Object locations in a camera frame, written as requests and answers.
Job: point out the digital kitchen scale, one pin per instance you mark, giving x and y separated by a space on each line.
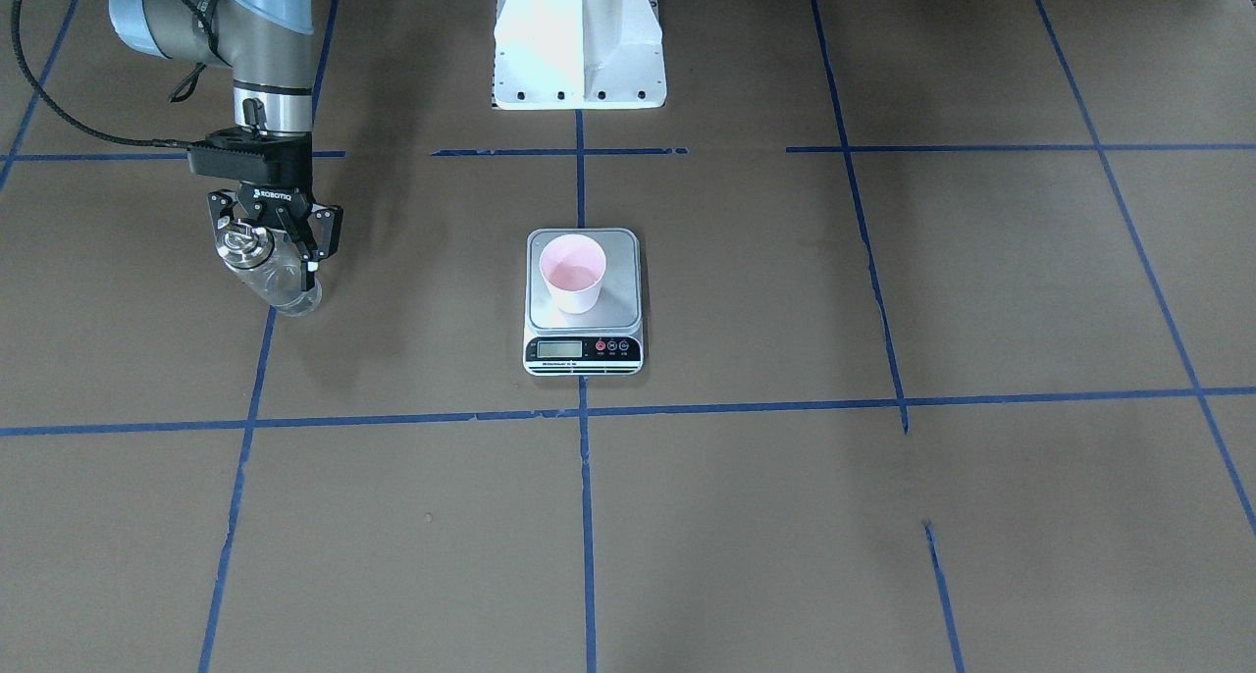
609 339

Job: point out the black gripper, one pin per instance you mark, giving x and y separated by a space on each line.
278 200

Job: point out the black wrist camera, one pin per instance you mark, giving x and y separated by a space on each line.
242 154

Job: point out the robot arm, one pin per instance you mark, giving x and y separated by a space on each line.
268 47

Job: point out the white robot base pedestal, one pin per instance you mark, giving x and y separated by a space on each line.
578 55

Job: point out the clear glass sauce bottle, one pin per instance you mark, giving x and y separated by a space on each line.
267 265

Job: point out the pink cup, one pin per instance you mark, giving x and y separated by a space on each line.
572 266

